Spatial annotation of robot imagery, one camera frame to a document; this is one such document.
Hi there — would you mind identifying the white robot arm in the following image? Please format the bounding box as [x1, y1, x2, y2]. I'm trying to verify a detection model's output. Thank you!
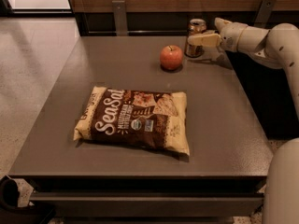
[188, 18, 299, 224]

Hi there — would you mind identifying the horizontal metal rail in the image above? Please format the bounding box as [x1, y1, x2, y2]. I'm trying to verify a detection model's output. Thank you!
[86, 30, 187, 36]

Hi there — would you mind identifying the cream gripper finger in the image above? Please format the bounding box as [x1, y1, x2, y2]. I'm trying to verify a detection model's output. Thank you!
[188, 33, 221, 48]
[214, 18, 231, 33]

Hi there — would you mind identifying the left metal bracket post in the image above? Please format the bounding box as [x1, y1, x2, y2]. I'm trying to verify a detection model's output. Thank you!
[112, 0, 128, 36]

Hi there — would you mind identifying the metal bracket post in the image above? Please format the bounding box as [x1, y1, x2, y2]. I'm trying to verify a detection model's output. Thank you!
[112, 0, 128, 36]
[254, 0, 277, 28]

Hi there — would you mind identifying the right metal bracket post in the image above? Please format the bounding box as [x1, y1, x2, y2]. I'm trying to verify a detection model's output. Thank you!
[254, 0, 277, 28]

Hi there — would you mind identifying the orange soda can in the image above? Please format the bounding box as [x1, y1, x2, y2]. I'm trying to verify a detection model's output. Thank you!
[184, 19, 206, 58]

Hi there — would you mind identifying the red apple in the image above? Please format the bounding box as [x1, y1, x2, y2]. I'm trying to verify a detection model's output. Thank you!
[160, 45, 183, 71]

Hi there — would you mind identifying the grey table drawer front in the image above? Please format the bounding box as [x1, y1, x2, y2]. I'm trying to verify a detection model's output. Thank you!
[30, 192, 263, 217]

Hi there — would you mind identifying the brown SeaSalt chip bag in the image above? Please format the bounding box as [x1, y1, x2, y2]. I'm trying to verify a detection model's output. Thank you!
[74, 86, 190, 155]

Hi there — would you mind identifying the black object bottom left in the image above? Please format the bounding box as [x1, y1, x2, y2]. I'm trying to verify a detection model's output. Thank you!
[0, 176, 55, 224]

